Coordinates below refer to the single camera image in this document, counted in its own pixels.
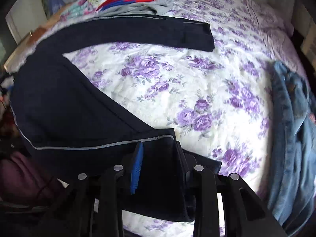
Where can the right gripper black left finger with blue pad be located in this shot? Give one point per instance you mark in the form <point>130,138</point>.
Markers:
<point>92,206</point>

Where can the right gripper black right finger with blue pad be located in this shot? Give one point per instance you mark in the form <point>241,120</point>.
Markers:
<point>224,205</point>

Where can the dark navy track pants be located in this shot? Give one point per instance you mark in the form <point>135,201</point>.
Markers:
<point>72,127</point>

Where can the blue denim jeans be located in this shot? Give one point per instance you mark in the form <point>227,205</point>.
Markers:
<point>291,184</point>

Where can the purple floral bed sheet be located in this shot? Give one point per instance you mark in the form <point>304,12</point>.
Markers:
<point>220,103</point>

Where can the brown orange pillow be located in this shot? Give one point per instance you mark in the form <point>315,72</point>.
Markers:
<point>41,30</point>

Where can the colourful floral folded blanket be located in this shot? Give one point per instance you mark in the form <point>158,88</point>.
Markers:
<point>93,2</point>

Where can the grey folded garment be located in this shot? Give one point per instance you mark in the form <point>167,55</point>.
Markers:
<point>157,7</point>

